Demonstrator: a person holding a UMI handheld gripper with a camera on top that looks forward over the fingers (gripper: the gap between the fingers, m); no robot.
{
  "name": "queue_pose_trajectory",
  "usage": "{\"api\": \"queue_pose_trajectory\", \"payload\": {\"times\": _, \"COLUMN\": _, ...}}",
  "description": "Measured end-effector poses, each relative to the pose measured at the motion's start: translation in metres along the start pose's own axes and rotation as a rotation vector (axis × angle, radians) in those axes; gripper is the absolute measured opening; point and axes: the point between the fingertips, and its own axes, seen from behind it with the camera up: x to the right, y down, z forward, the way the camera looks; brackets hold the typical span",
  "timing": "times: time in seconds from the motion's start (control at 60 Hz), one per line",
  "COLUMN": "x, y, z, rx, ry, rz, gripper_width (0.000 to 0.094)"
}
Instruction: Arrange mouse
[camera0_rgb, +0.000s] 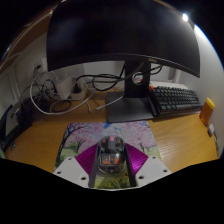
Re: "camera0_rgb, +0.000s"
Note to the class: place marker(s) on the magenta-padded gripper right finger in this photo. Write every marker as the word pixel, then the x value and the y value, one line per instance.
pixel 151 170

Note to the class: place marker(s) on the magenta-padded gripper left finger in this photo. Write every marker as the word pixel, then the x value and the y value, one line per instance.
pixel 70 170

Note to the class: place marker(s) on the transparent computer mouse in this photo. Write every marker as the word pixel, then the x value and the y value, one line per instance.
pixel 110 154

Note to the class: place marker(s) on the cherry blossom print mouse pad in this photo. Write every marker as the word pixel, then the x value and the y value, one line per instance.
pixel 83 136

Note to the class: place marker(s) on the black rectangular desk device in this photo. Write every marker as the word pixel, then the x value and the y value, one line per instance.
pixel 23 120

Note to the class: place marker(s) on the small white round item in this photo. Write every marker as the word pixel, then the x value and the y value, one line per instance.
pixel 211 130

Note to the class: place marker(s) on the black computer keyboard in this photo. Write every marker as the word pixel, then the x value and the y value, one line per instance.
pixel 176 98

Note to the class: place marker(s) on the silver mini computer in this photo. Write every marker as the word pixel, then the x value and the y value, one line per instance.
pixel 10 119

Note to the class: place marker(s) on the orange bottle with yellow cap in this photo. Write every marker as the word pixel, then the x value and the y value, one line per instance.
pixel 206 112

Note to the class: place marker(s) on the white power strip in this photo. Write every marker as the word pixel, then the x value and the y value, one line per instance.
pixel 65 87

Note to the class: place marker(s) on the black computer monitor with stand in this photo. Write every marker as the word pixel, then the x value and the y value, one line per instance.
pixel 116 30

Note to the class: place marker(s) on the white wall outlet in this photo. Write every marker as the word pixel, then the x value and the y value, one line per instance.
pixel 38 65

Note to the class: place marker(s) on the wooden wall shelf unit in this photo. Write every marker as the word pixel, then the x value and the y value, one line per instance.
pixel 20 43

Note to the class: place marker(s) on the bright wall light bar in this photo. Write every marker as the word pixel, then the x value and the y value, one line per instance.
pixel 185 17

